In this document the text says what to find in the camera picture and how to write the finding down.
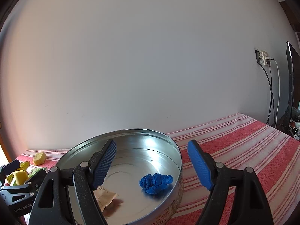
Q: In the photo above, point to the yellow snack packet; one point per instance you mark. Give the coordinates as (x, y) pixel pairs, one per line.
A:
(23, 167)

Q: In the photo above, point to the black monitor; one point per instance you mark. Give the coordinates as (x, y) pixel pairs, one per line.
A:
(293, 93)

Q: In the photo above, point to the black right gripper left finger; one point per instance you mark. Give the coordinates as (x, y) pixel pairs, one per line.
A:
(52, 204)

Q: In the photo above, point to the red white striped bedspread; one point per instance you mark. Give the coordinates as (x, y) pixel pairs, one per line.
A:
(238, 141)

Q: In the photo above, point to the blue round cookie tin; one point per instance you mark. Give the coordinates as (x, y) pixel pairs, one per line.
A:
(139, 152)

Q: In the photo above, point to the small yellow sponge block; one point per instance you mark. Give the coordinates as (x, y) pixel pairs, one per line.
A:
(39, 158)

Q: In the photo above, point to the cluttered items on desk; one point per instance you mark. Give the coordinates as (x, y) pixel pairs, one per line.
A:
(294, 123)

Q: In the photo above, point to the blue cloth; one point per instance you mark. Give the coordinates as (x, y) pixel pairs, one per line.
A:
(154, 184)

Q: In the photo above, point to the green tissue pack rear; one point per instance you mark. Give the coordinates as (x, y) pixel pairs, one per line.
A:
(35, 170)

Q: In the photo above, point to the yellow sponge wedge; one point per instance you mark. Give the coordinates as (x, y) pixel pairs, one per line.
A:
(20, 177)

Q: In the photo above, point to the wall power socket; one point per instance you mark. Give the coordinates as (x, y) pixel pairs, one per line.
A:
(262, 57)

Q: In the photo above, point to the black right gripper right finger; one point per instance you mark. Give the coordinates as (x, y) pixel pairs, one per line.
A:
(250, 205)

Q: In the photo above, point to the beige red snack packet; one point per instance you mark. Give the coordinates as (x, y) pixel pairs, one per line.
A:
(104, 197)

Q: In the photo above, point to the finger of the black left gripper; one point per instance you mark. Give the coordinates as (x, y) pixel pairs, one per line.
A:
(30, 186)
(8, 169)

